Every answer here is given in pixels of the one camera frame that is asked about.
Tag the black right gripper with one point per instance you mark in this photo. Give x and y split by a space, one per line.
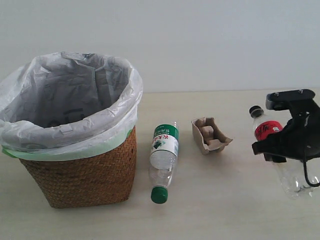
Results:
300 138

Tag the red label plastic cola bottle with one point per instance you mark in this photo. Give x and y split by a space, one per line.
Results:
290 171

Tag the grey cardboard pulp tray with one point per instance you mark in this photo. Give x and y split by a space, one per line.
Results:
207 136

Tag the green label plastic water bottle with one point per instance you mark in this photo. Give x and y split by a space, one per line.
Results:
163 160

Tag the woven wicker trash basket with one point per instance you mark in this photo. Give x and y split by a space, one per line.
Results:
99 180

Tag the white and green bin liner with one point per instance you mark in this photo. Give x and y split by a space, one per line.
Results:
66 106

